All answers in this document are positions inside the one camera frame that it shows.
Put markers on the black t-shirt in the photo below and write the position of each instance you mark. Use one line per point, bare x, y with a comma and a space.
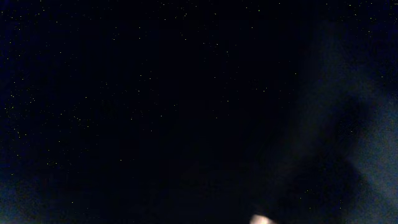
198, 111

